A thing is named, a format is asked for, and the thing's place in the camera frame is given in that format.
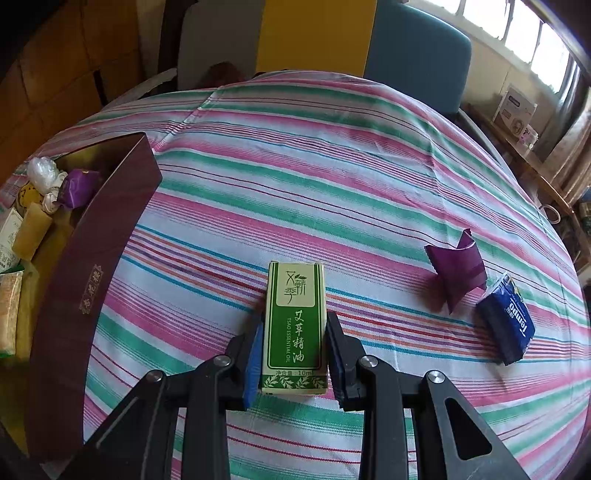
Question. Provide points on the blue tissue pack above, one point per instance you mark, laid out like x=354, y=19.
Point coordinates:
x=505, y=323

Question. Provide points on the yellow round packet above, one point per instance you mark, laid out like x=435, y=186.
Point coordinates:
x=27, y=194

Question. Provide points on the window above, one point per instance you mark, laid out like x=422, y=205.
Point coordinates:
x=517, y=32

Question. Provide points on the beige patterned curtain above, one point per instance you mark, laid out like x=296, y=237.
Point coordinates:
x=570, y=138

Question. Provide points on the maroon box with yellow lining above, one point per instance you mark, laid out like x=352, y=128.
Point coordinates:
x=83, y=300

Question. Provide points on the purple candy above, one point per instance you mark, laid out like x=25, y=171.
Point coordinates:
x=457, y=272
x=81, y=187

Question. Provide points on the yellow bar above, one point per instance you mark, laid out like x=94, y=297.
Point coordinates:
x=32, y=228

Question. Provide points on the grey yellow blue headboard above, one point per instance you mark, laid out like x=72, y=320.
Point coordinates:
x=314, y=37

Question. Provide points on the cream carton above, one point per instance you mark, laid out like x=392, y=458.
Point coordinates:
x=9, y=230

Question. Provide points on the wooden cabinet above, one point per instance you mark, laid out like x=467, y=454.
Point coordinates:
x=69, y=55

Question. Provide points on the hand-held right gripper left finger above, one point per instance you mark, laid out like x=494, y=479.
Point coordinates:
x=254, y=364

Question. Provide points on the white cardboard box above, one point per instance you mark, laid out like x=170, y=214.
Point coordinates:
x=515, y=110

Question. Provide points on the wooden desk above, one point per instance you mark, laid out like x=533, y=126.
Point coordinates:
x=531, y=166

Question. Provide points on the green and white carton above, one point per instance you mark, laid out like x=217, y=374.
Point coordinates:
x=295, y=323

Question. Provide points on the dark red cushion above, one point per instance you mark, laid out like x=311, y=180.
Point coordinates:
x=224, y=74

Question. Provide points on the white curved rail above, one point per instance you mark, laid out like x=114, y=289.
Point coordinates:
x=138, y=87

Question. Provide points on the white plastic item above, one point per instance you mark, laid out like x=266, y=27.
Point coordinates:
x=51, y=202
x=44, y=170

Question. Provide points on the grey metal bed rail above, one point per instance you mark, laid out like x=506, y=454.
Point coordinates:
x=480, y=134

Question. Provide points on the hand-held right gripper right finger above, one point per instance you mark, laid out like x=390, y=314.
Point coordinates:
x=336, y=364

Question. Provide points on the small clear jar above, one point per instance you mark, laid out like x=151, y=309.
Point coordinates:
x=529, y=136

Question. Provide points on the white cup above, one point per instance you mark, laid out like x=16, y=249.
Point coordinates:
x=550, y=214

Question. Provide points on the cream textured packet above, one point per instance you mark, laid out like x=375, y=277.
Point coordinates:
x=11, y=314

